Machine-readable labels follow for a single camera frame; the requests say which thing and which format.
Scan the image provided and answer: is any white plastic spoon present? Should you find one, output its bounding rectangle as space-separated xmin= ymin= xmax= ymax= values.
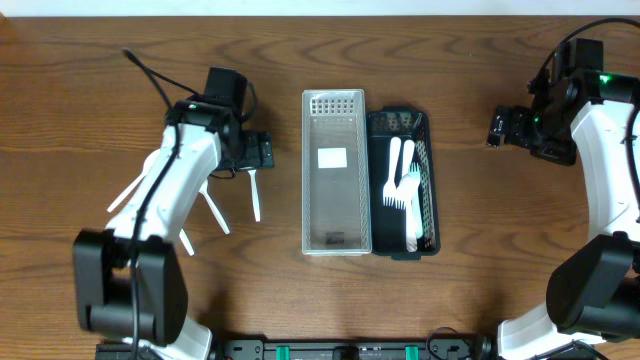
xmin=247 ymin=169 xmax=261 ymax=222
xmin=397 ymin=162 xmax=424 ymax=252

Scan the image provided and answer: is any clear plastic basket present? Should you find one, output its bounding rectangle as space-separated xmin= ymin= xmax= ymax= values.
xmin=302 ymin=89 xmax=372 ymax=256

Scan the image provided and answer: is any white plastic fork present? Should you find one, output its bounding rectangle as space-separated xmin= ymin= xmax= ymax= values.
xmin=383 ymin=137 xmax=401 ymax=208
xmin=396 ymin=139 xmax=415 ymax=210

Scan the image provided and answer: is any black plastic basket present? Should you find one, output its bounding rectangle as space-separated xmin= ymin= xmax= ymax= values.
xmin=366 ymin=106 xmax=441 ymax=260

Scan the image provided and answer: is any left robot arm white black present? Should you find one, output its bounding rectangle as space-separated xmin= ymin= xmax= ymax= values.
xmin=72 ymin=96 xmax=274 ymax=359

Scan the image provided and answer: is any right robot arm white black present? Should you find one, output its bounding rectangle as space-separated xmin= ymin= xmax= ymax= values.
xmin=487 ymin=67 xmax=639 ymax=359

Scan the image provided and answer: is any white utensil under left arm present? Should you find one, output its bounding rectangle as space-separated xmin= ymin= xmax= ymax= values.
xmin=179 ymin=229 xmax=195 ymax=256

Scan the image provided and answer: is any white utensil under left gripper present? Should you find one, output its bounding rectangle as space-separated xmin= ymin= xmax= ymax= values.
xmin=199 ymin=180 xmax=231 ymax=235

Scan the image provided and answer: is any white label in clear basket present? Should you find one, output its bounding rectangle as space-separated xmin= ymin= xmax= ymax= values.
xmin=317 ymin=148 xmax=348 ymax=169

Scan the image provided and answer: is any black mounting rail front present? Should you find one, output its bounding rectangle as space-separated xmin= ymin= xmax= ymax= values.
xmin=94 ymin=327 xmax=596 ymax=360

